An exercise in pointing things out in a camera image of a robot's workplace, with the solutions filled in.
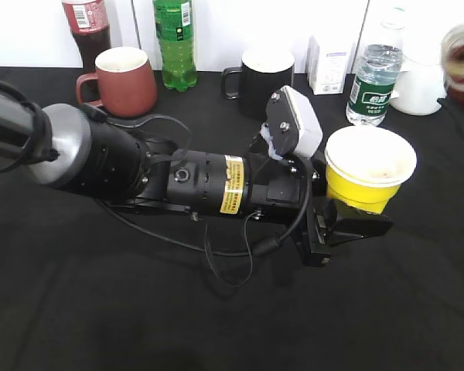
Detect reddish brown ceramic mug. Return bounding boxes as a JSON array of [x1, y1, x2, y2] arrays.
[[76, 46, 158, 117]]

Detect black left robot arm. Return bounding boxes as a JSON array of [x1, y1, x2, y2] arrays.
[[0, 81, 330, 267]]

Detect clear water bottle green label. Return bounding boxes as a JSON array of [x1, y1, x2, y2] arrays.
[[346, 6, 405, 126]]

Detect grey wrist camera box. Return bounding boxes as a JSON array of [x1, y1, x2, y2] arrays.
[[266, 85, 323, 158]]

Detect white ceramic mug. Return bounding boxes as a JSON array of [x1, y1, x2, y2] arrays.
[[390, 56, 446, 116]]

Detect black camera cable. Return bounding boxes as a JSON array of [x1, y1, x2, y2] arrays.
[[92, 114, 314, 287]]

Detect black ceramic mug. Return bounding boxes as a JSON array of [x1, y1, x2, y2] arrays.
[[220, 47, 295, 121]]

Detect yellow paper cup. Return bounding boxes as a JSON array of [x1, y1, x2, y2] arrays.
[[324, 126, 417, 213]]

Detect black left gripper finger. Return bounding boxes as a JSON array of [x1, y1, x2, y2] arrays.
[[324, 200, 393, 246], [312, 158, 327, 197]]

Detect glass jar red contents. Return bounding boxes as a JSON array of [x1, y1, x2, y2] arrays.
[[441, 24, 464, 107]]

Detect white carton box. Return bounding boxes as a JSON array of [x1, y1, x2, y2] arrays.
[[305, 35, 354, 95]]

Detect green sprite bottle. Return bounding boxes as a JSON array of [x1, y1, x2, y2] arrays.
[[152, 0, 197, 92]]

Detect cola bottle red label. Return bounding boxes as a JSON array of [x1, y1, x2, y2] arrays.
[[61, 0, 111, 73]]

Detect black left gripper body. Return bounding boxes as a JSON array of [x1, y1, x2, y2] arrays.
[[247, 134, 331, 267]]

